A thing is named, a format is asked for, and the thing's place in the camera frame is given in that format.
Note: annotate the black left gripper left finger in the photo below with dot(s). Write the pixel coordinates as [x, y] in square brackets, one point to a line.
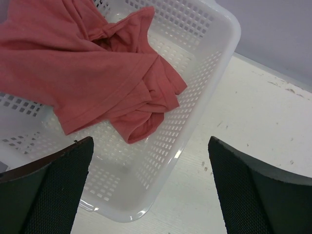
[42, 197]

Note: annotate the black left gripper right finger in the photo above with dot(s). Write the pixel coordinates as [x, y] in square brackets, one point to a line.
[256, 197]

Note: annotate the salmon red t-shirt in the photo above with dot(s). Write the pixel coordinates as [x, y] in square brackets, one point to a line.
[65, 54]

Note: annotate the white plastic laundry basket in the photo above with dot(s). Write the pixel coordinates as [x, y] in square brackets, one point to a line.
[198, 38]

